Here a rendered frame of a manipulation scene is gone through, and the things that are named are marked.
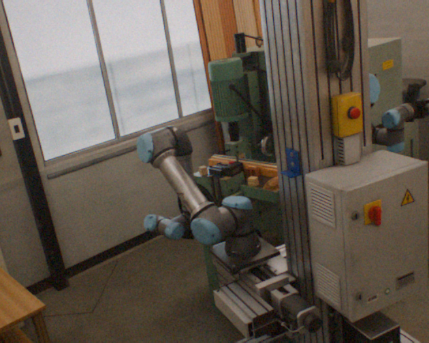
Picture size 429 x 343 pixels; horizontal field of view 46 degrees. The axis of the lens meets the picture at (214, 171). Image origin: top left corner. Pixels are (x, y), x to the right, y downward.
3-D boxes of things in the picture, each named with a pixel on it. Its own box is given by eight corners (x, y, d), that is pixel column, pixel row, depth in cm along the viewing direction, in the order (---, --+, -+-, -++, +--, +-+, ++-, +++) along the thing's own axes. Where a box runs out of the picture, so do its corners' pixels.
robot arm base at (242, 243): (267, 250, 207) (265, 228, 204) (235, 262, 202) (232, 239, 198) (249, 237, 220) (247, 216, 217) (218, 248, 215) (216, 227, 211)
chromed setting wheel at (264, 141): (261, 158, 275) (258, 137, 271) (274, 152, 283) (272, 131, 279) (265, 159, 273) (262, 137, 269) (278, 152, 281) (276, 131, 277)
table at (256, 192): (179, 190, 280) (178, 180, 278) (217, 172, 300) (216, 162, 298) (265, 211, 238) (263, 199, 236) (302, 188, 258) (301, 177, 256)
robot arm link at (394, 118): (380, 129, 223) (379, 110, 220) (393, 122, 229) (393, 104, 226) (396, 131, 217) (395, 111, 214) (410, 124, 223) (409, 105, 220)
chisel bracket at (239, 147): (226, 158, 276) (224, 143, 273) (242, 150, 285) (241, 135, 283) (235, 159, 271) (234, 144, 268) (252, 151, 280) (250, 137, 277)
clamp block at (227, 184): (208, 192, 263) (205, 175, 260) (225, 183, 272) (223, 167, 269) (229, 197, 253) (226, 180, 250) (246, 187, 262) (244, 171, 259)
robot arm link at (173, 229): (190, 218, 222) (174, 211, 230) (169, 227, 216) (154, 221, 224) (192, 233, 225) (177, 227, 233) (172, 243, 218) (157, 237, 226)
